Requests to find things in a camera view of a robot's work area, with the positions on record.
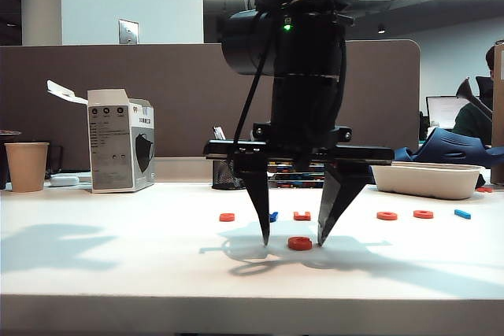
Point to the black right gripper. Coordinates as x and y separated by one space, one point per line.
305 108

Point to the orange letter G magnet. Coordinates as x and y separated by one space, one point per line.
300 244

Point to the orange letter O magnet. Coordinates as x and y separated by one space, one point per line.
387 216
423 214

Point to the blue letter I magnet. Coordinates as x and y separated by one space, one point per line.
463 214

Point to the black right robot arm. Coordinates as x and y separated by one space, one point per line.
307 45

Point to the letter magnet set case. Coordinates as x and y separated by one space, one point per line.
297 177
297 184
295 167

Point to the orange letter E magnet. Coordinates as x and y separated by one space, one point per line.
302 216

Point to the blue letter Y magnet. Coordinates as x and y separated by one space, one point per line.
273 216

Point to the small orange letter magnet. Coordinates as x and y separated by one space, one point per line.
227 216

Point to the black mesh pen holder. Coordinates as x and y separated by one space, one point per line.
226 176

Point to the white black pen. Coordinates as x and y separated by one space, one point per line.
218 133

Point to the beige pulp tray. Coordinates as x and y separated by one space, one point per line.
425 180

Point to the navy blue foam clog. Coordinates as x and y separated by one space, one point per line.
456 147

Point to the computer monitor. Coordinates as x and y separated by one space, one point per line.
445 111

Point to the brown desk divider panel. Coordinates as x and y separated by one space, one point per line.
157 88

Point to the orange magnet piece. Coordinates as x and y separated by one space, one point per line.
484 189

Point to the person in dark green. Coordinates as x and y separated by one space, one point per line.
474 121

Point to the white grey face mask box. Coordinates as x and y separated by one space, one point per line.
111 147

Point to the black desk lamp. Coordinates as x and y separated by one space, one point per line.
468 91

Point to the brown cardboard box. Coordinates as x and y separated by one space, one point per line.
498 115

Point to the small white device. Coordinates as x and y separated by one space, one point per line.
64 180

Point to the brown paper cup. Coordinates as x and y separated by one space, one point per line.
27 167

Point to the silver wall switch plate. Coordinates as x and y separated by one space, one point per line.
128 32

